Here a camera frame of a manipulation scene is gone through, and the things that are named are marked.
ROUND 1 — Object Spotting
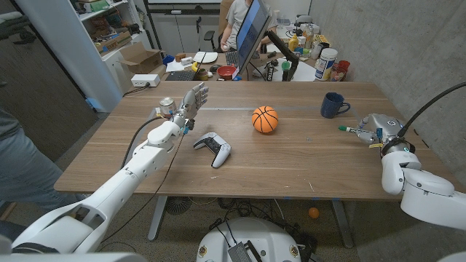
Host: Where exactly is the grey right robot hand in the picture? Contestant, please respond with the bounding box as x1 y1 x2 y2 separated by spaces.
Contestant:
351 113 407 146

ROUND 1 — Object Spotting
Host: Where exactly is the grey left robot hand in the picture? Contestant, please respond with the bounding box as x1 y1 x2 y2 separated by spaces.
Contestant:
159 82 210 128

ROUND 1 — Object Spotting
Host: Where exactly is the black gloved person hand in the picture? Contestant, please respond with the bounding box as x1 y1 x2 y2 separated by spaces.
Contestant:
0 16 32 41

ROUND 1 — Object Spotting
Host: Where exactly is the green and white marker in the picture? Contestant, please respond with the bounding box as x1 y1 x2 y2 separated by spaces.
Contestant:
338 125 374 134

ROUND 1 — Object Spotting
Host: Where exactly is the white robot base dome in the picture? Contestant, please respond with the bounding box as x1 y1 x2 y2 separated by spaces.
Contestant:
196 217 302 262

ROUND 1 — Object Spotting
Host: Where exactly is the white game controller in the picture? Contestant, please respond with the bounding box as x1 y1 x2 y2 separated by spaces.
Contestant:
192 132 232 169

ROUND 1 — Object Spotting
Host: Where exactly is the orange basketball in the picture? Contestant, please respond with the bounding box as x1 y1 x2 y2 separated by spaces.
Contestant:
251 106 280 134

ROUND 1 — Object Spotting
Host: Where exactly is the dark laptop keyboard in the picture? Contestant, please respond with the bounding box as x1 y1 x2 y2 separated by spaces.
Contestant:
165 70 197 82

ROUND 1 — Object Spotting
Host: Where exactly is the red bowl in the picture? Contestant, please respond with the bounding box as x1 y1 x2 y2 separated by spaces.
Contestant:
217 65 237 81

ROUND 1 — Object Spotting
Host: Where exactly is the white plate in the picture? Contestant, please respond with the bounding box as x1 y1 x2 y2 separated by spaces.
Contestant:
192 51 218 64

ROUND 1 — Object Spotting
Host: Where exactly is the white power strip box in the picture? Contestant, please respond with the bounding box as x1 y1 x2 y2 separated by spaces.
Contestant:
130 74 161 88

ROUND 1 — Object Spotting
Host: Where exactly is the black keyboard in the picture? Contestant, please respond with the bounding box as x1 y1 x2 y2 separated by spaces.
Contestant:
224 49 240 67

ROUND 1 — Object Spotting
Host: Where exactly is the navy blue mug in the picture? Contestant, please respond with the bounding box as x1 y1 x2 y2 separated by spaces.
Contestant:
320 92 352 119

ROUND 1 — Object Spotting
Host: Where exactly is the white shelf unit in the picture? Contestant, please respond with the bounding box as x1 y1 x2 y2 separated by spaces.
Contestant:
14 0 154 113

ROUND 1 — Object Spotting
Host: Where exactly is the open cardboard box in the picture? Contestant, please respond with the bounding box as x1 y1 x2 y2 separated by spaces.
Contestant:
118 41 165 75

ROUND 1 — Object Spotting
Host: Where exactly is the black office chair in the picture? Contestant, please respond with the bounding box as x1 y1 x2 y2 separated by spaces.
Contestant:
203 30 225 52

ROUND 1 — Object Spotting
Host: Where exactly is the white wipes canister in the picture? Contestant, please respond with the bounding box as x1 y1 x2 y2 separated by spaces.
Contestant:
315 47 339 82

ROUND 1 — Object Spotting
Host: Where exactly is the black computer monitor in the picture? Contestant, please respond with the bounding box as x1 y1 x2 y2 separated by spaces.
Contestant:
235 0 272 76

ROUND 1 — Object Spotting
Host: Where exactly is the seated person in grey shirt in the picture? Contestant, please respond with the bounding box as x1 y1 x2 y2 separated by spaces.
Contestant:
220 0 277 52

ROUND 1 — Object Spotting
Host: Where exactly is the black framed whiteboard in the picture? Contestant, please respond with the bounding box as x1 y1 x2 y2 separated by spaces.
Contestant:
143 0 224 15

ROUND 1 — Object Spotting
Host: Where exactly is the printed brown box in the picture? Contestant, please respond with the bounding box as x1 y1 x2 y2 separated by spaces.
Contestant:
95 31 133 54

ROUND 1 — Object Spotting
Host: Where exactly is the grey table leg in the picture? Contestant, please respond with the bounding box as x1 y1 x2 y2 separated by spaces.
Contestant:
147 195 168 242
331 199 355 249

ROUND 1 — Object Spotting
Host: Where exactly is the standing person in jeans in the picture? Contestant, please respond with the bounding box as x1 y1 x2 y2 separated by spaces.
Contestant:
0 107 88 241

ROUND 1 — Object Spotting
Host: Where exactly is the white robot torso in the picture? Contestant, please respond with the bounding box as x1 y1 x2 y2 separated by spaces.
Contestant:
0 252 146 262

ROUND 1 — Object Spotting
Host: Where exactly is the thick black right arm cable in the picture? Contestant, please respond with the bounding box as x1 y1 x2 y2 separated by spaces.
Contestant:
396 82 466 139

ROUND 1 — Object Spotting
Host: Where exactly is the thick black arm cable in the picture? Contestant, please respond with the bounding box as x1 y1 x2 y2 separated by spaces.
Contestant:
396 82 466 139
122 116 165 170

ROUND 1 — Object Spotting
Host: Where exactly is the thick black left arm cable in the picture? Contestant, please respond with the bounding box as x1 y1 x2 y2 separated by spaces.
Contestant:
122 116 165 170

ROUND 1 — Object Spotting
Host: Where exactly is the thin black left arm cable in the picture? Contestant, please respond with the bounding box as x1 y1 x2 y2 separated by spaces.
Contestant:
101 134 185 243

